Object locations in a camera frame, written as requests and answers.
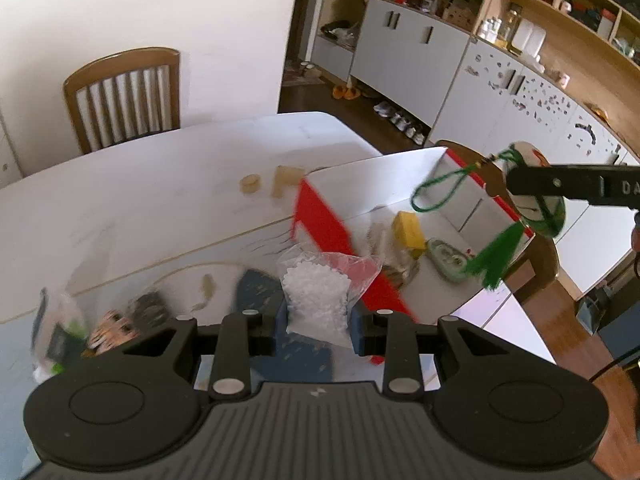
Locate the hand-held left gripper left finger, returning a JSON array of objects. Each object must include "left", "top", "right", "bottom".
[{"left": 120, "top": 305, "right": 290, "bottom": 401}]

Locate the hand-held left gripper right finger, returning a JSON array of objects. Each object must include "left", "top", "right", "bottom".
[{"left": 350, "top": 307, "right": 517, "bottom": 402}]

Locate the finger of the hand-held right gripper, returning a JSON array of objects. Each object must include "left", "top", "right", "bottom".
[{"left": 506, "top": 164, "right": 604, "bottom": 205}]

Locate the embroidered sachet with green tassel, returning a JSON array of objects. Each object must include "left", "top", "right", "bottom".
[{"left": 411, "top": 141, "right": 568, "bottom": 291}]

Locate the bag of white pellets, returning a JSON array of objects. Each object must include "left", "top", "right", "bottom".
[{"left": 274, "top": 251, "right": 383, "bottom": 348}]

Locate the beige printed paper packet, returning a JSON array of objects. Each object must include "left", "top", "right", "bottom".
[{"left": 367, "top": 220, "right": 401, "bottom": 266}]

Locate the yellow block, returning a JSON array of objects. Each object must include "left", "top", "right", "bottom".
[{"left": 391, "top": 211, "right": 427, "bottom": 252}]

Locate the red cardboard box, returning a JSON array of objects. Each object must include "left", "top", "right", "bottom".
[{"left": 290, "top": 145, "right": 533, "bottom": 363}]

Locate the dark speckled pouch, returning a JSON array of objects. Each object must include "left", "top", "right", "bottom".
[{"left": 127, "top": 292, "right": 171, "bottom": 331}]

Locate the tiger face toy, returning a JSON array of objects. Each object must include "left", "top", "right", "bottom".
[{"left": 82, "top": 307, "right": 138, "bottom": 358}]

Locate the clear bag with dark card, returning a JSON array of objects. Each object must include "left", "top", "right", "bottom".
[{"left": 30, "top": 287, "right": 93, "bottom": 378}]

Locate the wooden round-backed chair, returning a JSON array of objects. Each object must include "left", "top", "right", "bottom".
[{"left": 435, "top": 140, "right": 560, "bottom": 306}]

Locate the white container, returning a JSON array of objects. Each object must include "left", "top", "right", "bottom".
[{"left": 512, "top": 20, "right": 546, "bottom": 58}]

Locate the rectangular wooden block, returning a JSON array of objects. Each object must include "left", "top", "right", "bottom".
[{"left": 272, "top": 165, "right": 305, "bottom": 196}]

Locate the glass bottle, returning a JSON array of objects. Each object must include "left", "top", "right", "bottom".
[{"left": 505, "top": 4, "right": 523, "bottom": 53}]

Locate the wooden slatted chair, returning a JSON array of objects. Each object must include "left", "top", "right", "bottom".
[{"left": 62, "top": 47, "right": 182, "bottom": 155}]

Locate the white wooden wall cabinet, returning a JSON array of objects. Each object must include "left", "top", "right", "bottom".
[{"left": 300, "top": 0, "right": 640, "bottom": 301}]

